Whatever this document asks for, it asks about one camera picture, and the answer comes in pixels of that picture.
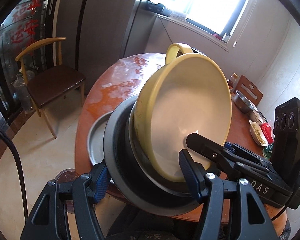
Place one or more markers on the flat-bottomed steel bowl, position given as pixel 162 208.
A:
pixel 120 155

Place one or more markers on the brown wooden chair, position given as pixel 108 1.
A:
pixel 250 90

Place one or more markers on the round-bottomed steel bowl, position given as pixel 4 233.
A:
pixel 152 172

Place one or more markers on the clear water jug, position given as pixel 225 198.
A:
pixel 21 90

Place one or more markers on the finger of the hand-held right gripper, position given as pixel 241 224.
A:
pixel 215 152
pixel 231 147

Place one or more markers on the window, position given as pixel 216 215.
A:
pixel 215 2

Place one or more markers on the brown round stool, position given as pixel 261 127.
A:
pixel 67 177

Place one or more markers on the white dish with food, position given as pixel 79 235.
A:
pixel 257 135

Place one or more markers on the glass door with red lettering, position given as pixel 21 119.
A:
pixel 17 42

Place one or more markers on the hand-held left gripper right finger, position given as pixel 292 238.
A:
pixel 190 175

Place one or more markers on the red tissue packet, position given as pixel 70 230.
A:
pixel 267 132

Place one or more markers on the yellow framed chair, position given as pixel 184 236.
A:
pixel 55 82

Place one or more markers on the white patterned bowl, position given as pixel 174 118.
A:
pixel 256 117

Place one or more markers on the steel plate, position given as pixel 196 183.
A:
pixel 97 140

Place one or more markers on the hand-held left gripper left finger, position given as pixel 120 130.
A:
pixel 101 180

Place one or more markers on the grey refrigerator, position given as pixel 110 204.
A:
pixel 102 17

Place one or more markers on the steel basin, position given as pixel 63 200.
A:
pixel 243 102

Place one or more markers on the green labelled plastic bottle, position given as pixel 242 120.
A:
pixel 268 152

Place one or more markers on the brown sauce bottle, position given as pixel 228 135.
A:
pixel 233 80

